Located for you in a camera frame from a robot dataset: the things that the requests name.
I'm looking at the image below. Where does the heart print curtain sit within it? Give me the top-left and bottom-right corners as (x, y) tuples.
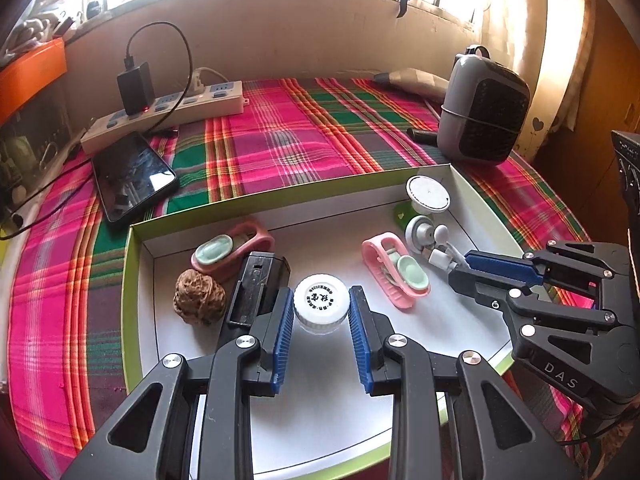
(480, 0), (616, 161)

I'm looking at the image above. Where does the black rectangular case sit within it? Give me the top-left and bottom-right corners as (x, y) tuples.
(216, 251), (292, 356)

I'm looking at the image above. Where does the white power strip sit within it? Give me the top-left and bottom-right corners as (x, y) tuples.
(80, 80), (249, 156)

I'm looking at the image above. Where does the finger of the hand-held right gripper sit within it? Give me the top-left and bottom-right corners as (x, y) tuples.
(448, 266), (616, 341)
(465, 241), (628, 283)

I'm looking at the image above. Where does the plaid blanket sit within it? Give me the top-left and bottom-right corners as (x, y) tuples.
(5, 76), (601, 461)

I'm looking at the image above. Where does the green jar with silver lid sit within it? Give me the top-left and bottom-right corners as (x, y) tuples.
(394, 175), (451, 233)

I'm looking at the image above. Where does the brown walnut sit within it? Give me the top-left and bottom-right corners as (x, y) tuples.
(172, 268), (228, 320)

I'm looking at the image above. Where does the black charger cable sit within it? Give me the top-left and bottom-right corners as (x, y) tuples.
(124, 21), (195, 136)

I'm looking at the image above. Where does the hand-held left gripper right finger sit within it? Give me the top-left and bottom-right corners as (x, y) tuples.
(348, 285), (583, 480)

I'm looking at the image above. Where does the grey portable heater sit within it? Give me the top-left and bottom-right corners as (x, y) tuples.
(436, 45), (531, 166)

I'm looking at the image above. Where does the pink and mint clip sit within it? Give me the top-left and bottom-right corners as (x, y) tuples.
(191, 218), (276, 283)
(361, 232), (432, 311)

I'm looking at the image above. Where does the folded beige bag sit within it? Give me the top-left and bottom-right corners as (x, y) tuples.
(372, 67), (451, 98)

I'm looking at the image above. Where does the white plug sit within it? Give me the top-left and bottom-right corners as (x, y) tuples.
(192, 66), (231, 96)

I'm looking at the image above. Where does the green and white cardboard box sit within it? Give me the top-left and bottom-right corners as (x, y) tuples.
(121, 162), (526, 480)

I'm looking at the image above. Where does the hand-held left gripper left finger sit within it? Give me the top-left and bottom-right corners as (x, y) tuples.
(60, 286), (296, 480)

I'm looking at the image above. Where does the black smartphone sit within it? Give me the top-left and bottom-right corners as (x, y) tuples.
(91, 131), (180, 224)

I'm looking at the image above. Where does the small black cylinder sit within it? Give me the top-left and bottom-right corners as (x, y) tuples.
(406, 127), (442, 145)

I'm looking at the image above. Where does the black charger adapter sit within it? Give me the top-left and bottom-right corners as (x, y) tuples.
(116, 61), (156, 116)

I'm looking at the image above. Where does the orange box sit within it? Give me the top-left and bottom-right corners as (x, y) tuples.
(0, 37), (68, 126)

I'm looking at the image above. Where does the white cable bundle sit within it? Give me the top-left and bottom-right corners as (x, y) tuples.
(404, 215), (473, 273)

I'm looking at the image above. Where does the white bottle cap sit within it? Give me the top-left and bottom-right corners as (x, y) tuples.
(292, 272), (351, 336)

